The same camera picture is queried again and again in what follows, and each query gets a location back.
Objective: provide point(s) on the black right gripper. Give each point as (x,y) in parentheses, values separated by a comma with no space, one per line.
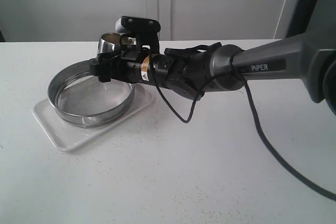
(133,65)

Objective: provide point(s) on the stainless steel cup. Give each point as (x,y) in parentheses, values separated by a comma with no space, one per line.
(110,43)

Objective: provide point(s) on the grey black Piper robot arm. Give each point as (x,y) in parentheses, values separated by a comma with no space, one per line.
(191,72)

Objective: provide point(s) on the round steel mesh sieve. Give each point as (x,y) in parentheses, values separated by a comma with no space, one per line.
(80,99)

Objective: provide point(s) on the white cabinet with doors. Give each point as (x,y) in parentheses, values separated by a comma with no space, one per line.
(86,20)

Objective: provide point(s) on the white rectangular plastic tray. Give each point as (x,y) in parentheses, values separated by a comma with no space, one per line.
(67,137)

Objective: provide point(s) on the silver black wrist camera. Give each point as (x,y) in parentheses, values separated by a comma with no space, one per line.
(136,25)

